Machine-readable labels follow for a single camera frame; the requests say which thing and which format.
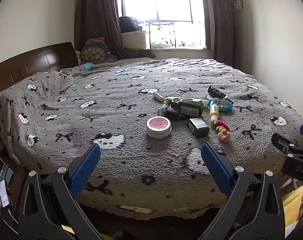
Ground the brown curtain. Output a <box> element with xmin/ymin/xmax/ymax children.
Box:
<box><xmin>74</xmin><ymin>0</ymin><xmax>156</xmax><ymax>60</ymax></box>
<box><xmin>200</xmin><ymin>0</ymin><xmax>233</xmax><ymax>67</ymax></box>

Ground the green bottle with label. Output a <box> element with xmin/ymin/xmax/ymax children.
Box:
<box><xmin>171</xmin><ymin>99</ymin><xmax>204</xmax><ymax>118</ymax></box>

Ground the small yellow white bottle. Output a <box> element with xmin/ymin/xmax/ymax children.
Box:
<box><xmin>209</xmin><ymin>104</ymin><xmax>219</xmax><ymax>126</ymax></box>

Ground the metal drying rack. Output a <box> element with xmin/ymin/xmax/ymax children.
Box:
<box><xmin>145</xmin><ymin>20</ymin><xmax>178</xmax><ymax>48</ymax></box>

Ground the blue snack packet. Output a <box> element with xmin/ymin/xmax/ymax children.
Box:
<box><xmin>208</xmin><ymin>97</ymin><xmax>234</xmax><ymax>113</ymax></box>

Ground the white cabinet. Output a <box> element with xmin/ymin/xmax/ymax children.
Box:
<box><xmin>122</xmin><ymin>30</ymin><xmax>151</xmax><ymax>49</ymax></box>

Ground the smartphone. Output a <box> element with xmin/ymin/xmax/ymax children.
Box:
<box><xmin>0</xmin><ymin>180</ymin><xmax>11</xmax><ymax>208</ymax></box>

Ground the white and green tube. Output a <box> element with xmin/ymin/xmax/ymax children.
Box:
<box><xmin>164</xmin><ymin>96</ymin><xmax>209</xmax><ymax>107</ymax></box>

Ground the round tin with pink lid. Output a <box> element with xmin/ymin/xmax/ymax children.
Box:
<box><xmin>146</xmin><ymin>116</ymin><xmax>172</xmax><ymax>139</ymax></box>

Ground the dark clothes pile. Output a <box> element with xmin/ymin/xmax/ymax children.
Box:
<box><xmin>119</xmin><ymin>16</ymin><xmax>143</xmax><ymax>33</ymax></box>

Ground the bright window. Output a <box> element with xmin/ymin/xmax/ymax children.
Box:
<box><xmin>122</xmin><ymin>0</ymin><xmax>204</xmax><ymax>23</ymax></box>

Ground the dark green tube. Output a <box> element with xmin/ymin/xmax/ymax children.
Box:
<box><xmin>164</xmin><ymin>109</ymin><xmax>190</xmax><ymax>121</ymax></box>

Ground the grey printed fleece blanket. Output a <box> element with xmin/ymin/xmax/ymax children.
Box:
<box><xmin>0</xmin><ymin>58</ymin><xmax>303</xmax><ymax>217</ymax></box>

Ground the yellow fluffy blanket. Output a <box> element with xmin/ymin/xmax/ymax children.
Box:
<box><xmin>281</xmin><ymin>184</ymin><xmax>303</xmax><ymax>230</ymax></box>

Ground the row of windowsill trinkets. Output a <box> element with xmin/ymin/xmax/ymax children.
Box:
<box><xmin>151</xmin><ymin>39</ymin><xmax>204</xmax><ymax>48</ymax></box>

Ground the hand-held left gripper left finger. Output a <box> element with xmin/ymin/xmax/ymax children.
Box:
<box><xmin>18</xmin><ymin>142</ymin><xmax>104</xmax><ymax>240</ymax></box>

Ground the green carton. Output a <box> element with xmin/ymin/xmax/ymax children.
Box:
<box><xmin>188</xmin><ymin>117</ymin><xmax>210</xmax><ymax>138</ymax></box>

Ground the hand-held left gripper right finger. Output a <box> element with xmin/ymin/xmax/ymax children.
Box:
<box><xmin>200</xmin><ymin>142</ymin><xmax>285</xmax><ymax>240</ymax></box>

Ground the red and yellow hair scrunchie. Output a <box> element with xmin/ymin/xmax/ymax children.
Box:
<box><xmin>214</xmin><ymin>120</ymin><xmax>231</xmax><ymax>134</ymax></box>

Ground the wooden bed headboard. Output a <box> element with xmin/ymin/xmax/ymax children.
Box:
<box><xmin>0</xmin><ymin>42</ymin><xmax>79</xmax><ymax>100</ymax></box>

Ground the dark patterned cushion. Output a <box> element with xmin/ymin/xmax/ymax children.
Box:
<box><xmin>79</xmin><ymin>37</ymin><xmax>117</xmax><ymax>64</ymax></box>

